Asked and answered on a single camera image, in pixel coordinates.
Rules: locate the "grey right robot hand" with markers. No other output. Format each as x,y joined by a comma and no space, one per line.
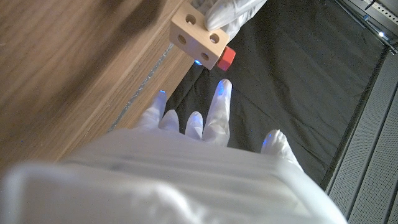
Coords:
171,186

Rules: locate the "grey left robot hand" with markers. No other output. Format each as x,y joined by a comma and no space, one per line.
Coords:
231,14

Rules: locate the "small wooden block with holes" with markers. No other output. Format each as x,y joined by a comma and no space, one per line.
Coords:
197,39

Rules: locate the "red-headed wooden screw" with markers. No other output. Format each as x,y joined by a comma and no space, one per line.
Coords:
227,59

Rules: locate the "black backdrop curtain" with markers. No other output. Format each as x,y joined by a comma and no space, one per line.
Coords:
295,77

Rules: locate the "grey tape outline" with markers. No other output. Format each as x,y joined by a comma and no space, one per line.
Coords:
141,85

